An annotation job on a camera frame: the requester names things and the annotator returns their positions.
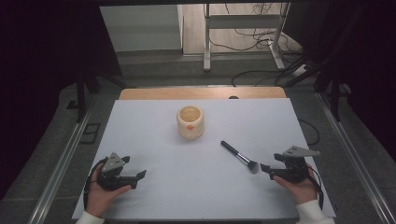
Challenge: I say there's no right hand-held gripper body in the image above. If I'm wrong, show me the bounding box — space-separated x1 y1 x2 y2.
268 145 321 184

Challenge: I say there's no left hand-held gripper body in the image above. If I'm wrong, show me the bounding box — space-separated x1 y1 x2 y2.
96 151 138 191

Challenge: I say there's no black makeup brush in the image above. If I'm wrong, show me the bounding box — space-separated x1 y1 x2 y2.
220 140 261 175

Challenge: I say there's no cream cup with orange mark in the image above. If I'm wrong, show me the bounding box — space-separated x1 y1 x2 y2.
176 105 205 140

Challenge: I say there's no person's right hand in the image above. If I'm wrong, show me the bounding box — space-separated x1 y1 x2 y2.
273 162 319 206

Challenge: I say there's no person's left hand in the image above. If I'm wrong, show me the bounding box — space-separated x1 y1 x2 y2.
85 162 134 218

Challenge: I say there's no white table mat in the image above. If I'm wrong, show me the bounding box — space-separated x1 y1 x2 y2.
72 98 337 221

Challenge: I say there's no black tripod stand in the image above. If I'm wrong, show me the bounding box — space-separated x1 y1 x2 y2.
65 64 137 124
281 50 353 123

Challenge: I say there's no white power strip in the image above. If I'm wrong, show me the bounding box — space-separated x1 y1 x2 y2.
291 63 310 77

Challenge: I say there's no white cabinet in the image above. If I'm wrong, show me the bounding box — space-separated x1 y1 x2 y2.
99 4 184 53

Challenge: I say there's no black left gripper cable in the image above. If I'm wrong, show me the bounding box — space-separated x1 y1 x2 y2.
82 158 109 210

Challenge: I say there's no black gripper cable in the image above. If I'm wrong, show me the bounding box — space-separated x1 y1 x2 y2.
82 158 109 210
306 164 325 210

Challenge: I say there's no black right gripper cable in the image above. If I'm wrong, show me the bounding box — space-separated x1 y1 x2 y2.
306 164 325 210

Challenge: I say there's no thin black looped cable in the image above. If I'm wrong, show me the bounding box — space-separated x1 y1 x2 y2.
298 119 320 147

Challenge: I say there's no dark rectangular floor frame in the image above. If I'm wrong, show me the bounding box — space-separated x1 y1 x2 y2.
78 122 102 145

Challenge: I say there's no metal floor rail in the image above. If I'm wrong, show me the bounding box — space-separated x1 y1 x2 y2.
26 92 98 224
314 91 396 224

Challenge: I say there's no long black floor cable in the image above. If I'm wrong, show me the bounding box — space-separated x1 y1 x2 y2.
230 68 295 88

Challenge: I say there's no tangle of black floor cables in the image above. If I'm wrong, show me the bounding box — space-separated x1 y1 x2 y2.
207 3 304 57

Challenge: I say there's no white metal stand frame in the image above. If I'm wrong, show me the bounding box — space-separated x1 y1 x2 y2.
203 3 292 73

